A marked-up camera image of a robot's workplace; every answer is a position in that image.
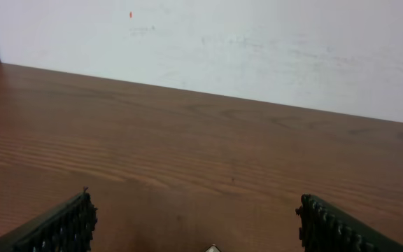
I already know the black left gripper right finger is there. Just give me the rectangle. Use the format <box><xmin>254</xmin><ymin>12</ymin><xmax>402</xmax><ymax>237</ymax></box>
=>
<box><xmin>295</xmin><ymin>194</ymin><xmax>403</xmax><ymax>252</ymax></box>

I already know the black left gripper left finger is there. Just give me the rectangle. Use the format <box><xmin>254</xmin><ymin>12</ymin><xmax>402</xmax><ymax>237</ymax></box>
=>
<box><xmin>0</xmin><ymin>190</ymin><xmax>97</xmax><ymax>252</ymax></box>

